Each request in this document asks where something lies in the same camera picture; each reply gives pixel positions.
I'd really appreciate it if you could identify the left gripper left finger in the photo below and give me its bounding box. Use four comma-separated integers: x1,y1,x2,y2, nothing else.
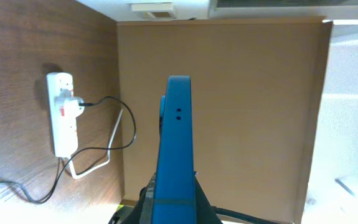
108,174,156,224

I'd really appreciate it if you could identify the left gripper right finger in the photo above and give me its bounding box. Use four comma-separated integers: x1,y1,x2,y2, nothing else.
195,177,223,224

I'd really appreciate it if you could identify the blue screen Galaxy smartphone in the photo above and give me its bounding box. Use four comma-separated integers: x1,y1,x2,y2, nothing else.
151,75,196,224

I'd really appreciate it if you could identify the black USB charging cable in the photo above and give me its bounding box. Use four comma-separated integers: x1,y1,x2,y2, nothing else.
0,95,138,205

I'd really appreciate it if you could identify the white power strip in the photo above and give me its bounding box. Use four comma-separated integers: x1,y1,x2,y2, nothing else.
46,72,78,157

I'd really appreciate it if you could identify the brown cardboard panel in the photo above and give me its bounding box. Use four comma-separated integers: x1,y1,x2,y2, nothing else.
118,17,332,223

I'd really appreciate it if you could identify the white ceiling vent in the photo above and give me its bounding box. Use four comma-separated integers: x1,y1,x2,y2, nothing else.
130,2,177,21

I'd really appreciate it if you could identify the white power strip cord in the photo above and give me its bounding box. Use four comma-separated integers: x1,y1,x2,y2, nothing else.
67,108,125,180

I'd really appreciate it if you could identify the white USB wall charger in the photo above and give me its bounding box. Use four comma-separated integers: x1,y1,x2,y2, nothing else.
54,96,84,118

